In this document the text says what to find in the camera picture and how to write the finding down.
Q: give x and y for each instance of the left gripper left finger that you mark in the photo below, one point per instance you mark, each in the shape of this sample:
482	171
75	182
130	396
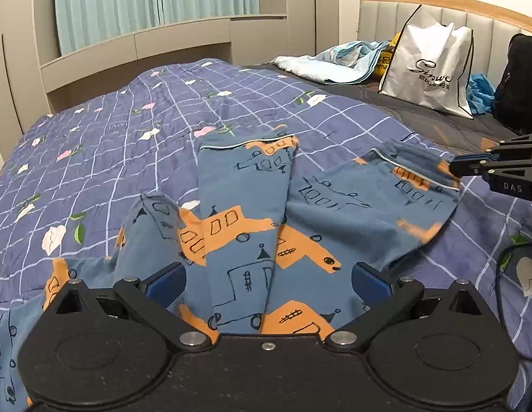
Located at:
148	300

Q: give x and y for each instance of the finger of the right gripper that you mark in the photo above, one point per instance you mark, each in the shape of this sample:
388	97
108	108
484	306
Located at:
473	157
463	168

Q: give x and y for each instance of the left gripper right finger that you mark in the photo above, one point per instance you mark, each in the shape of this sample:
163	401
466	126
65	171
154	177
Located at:
389	301

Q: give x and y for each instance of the blue orange patterned pants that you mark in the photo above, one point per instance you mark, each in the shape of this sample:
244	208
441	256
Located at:
260	249

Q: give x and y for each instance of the black bag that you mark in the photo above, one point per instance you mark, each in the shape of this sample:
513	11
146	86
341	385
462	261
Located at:
512	104

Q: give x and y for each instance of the blue plastic bag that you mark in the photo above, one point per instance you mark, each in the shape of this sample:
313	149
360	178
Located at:
480	94

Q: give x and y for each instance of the white shopping bag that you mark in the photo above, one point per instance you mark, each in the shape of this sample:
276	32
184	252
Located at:
431	65

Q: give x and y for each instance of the yellow container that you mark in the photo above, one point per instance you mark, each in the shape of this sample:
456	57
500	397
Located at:
385	58

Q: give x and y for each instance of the purple plaid floral bedspread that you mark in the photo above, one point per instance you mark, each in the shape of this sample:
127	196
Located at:
70	182

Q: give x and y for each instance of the light blue white blanket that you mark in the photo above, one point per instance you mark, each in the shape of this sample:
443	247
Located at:
345	64

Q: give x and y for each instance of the padded wooden headboard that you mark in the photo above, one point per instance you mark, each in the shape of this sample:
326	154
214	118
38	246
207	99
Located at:
493	26

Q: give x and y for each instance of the beige window bench shelf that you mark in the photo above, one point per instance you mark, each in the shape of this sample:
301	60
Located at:
37	79

